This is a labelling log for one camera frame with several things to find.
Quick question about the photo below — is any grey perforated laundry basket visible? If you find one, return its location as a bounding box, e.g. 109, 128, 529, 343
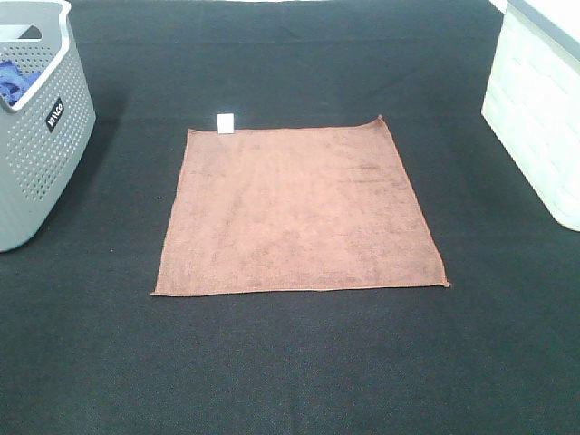
1, 1, 96, 252

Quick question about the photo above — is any white woven storage basket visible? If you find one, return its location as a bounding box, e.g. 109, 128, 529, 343
481, 1, 579, 231

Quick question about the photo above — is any brown microfiber towel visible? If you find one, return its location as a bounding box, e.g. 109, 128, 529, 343
153, 118, 449, 297

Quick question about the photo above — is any white towel care label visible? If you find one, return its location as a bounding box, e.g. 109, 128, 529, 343
217, 113, 235, 134

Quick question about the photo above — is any blue cloth in basket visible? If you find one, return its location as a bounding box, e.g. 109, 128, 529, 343
0, 60, 41, 106

